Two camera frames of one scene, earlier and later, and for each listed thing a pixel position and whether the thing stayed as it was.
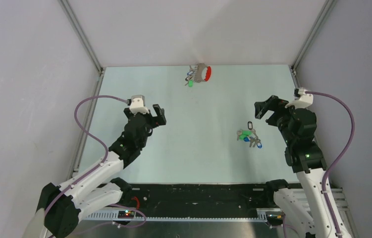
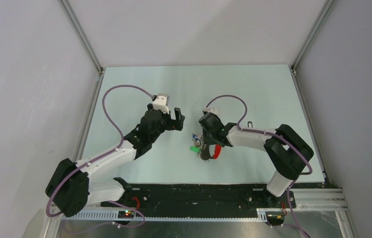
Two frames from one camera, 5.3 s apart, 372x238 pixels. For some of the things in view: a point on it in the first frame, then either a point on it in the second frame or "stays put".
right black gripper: (273, 103) -> (205, 139)
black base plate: (198, 197) stays put
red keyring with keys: (200, 73) -> (215, 149)
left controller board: (126, 214) stays put
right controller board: (275, 218) stays put
